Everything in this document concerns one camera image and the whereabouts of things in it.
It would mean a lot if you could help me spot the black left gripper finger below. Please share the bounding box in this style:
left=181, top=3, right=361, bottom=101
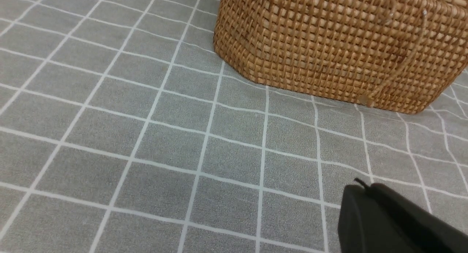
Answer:
left=337, top=178, right=468, bottom=253

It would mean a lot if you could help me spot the woven rattan basket green lining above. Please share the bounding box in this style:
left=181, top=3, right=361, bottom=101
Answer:
left=214, top=0, right=468, bottom=114

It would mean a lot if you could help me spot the grey checked tablecloth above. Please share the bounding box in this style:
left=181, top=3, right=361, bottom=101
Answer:
left=0, top=0, right=467, bottom=253

